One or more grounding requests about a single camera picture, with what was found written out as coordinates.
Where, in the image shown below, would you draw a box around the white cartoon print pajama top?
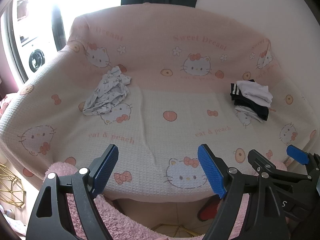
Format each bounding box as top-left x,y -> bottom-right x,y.
103,66 -> 132,88

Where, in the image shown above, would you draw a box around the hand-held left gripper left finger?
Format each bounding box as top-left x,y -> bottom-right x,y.
26,144 -> 119,240

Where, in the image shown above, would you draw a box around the pink cartoon cat printed blanket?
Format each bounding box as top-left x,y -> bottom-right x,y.
0,2 -> 320,203

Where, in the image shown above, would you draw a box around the pink fluffy cloth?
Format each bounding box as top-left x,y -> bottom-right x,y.
44,161 -> 252,240

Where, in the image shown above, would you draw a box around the black white-striped garment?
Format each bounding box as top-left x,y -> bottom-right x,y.
230,82 -> 269,122

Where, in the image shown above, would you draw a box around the pink patterned cloth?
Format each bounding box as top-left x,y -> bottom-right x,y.
0,92 -> 18,117

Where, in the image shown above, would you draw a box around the white washing machine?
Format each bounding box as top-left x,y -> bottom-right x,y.
15,0 -> 48,81

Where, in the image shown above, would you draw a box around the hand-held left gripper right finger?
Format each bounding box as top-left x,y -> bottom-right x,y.
197,144 -> 288,240

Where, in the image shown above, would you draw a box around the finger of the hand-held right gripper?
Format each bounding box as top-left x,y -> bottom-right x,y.
247,149 -> 313,188
287,144 -> 320,178

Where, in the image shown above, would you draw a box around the white folded garment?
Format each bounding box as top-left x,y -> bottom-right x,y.
236,79 -> 273,108

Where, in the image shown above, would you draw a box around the white cartoon print pajama pants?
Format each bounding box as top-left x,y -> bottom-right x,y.
82,81 -> 130,117

